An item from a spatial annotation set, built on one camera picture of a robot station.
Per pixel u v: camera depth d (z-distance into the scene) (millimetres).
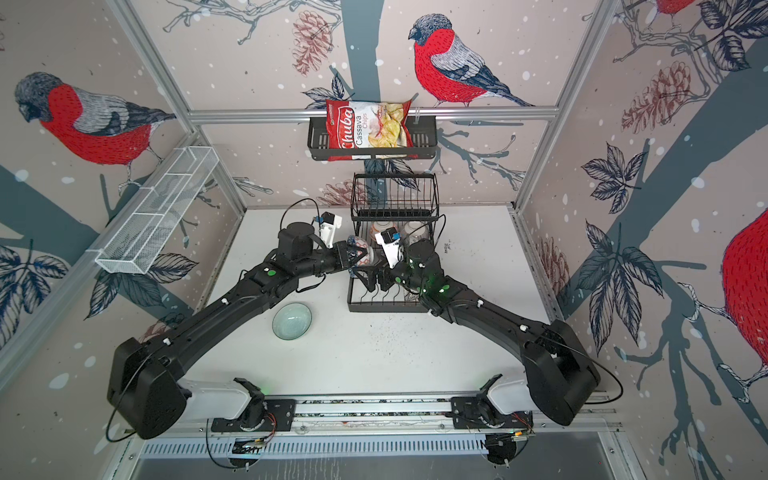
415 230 1041
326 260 647
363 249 749
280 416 731
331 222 705
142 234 729
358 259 725
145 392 393
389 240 671
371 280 685
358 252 740
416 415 749
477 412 657
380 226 1045
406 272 669
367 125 876
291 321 878
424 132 949
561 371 416
